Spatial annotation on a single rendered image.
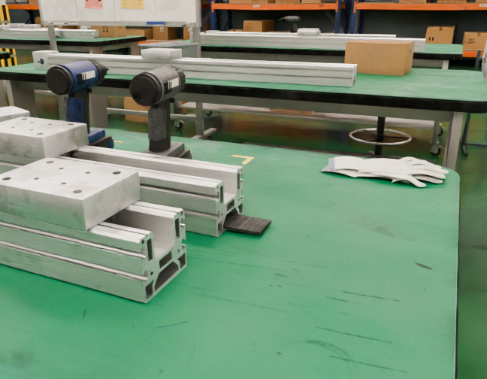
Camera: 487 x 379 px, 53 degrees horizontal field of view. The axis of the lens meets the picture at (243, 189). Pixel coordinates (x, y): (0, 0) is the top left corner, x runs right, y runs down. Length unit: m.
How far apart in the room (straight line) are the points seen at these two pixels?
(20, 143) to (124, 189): 0.32
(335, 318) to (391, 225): 0.28
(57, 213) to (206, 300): 0.21
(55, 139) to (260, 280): 0.45
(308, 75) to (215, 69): 0.44
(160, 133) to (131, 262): 0.40
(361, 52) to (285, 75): 0.52
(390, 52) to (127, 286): 2.12
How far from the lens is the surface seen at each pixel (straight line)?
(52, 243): 0.65
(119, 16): 4.13
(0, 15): 9.24
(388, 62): 2.55
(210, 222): 0.73
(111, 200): 0.62
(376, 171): 1.02
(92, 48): 5.09
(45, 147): 0.89
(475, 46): 10.00
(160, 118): 0.93
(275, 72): 2.21
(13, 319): 0.62
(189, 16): 3.79
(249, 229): 0.74
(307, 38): 4.03
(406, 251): 0.74
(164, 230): 0.63
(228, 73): 2.30
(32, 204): 0.64
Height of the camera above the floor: 1.11
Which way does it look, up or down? 21 degrees down
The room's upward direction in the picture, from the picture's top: straight up
